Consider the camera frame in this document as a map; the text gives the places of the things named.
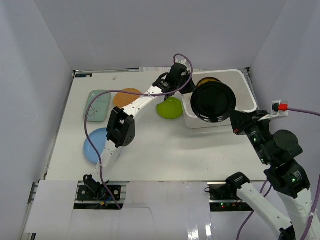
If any white plastic bin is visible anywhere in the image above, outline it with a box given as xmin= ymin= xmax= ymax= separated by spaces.
xmin=181 ymin=69 xmax=257 ymax=129

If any orange woven round plate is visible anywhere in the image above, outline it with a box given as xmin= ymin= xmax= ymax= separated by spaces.
xmin=113 ymin=88 xmax=142 ymax=109

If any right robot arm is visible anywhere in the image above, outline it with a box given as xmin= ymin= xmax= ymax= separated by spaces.
xmin=225 ymin=103 xmax=320 ymax=240

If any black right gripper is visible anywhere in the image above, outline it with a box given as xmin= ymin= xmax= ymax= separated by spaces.
xmin=226 ymin=109 xmax=271 ymax=164

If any yellow patterned plate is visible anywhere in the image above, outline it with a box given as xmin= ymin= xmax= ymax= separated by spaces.
xmin=196 ymin=77 xmax=221 ymax=88

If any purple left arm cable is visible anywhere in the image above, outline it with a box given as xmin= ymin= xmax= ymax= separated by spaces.
xmin=83 ymin=53 xmax=194 ymax=210

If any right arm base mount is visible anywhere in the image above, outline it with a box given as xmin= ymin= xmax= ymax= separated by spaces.
xmin=204 ymin=183 xmax=252 ymax=213

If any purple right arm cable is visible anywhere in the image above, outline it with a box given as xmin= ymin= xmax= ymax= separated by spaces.
xmin=236 ymin=101 xmax=320 ymax=240

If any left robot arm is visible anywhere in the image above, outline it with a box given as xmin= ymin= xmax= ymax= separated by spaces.
xmin=83 ymin=63 xmax=195 ymax=202

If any light blue round plate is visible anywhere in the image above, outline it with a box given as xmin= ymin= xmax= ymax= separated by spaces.
xmin=83 ymin=127 xmax=111 ymax=165

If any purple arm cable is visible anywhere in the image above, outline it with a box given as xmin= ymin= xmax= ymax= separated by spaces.
xmin=83 ymin=53 xmax=194 ymax=210
xmin=236 ymin=101 xmax=320 ymax=240

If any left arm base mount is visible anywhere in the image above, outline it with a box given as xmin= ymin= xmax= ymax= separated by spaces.
xmin=73 ymin=184 xmax=126 ymax=210

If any celadon rectangular plate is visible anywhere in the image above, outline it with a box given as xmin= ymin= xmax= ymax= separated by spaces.
xmin=83 ymin=89 xmax=112 ymax=123

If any green round plate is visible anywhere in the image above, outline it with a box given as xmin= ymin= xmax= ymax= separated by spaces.
xmin=156 ymin=96 xmax=183 ymax=120

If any black round plate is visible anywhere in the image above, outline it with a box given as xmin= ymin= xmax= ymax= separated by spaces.
xmin=190 ymin=81 xmax=237 ymax=123

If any blue label sticker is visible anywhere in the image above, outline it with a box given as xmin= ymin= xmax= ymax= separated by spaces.
xmin=74 ymin=73 xmax=93 ymax=78

